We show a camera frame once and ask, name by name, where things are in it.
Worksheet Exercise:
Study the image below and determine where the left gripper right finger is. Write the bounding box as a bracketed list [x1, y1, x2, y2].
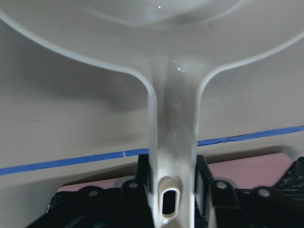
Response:
[194, 155, 249, 228]

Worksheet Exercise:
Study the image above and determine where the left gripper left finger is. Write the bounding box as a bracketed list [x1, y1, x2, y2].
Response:
[120, 154, 154, 228]

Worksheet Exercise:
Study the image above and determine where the white plastic dustpan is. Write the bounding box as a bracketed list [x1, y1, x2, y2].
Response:
[0, 0, 304, 228]

